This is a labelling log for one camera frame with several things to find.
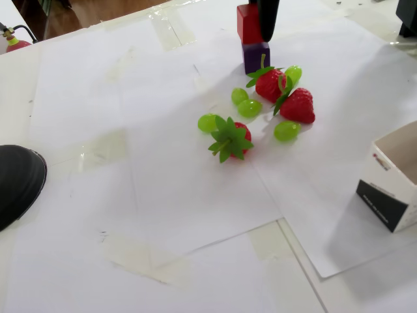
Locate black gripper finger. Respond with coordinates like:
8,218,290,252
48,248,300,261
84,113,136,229
256,0,281,43

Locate red wooden cube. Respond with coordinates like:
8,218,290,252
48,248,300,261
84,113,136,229
236,3,265,45

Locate purple wooden cube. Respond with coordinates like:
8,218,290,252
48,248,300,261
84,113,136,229
241,41,271,75

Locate red plastic strawberry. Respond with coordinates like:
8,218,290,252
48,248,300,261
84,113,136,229
246,53,287,104
272,75,316,125
207,116,255,164

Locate beige masking tape strip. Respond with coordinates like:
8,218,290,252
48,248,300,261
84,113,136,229
246,218,328,313
148,6,198,52
102,236,192,290
48,128,130,175

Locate open black white cardboard box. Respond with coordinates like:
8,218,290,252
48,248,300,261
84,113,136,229
355,121,417,233

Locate dark brown wooden furniture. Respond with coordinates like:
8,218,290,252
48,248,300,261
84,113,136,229
12,0,82,42

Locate red fire extinguisher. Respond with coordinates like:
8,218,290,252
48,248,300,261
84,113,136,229
0,22,39,55

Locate black round object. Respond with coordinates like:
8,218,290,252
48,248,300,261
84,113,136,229
0,144,48,232

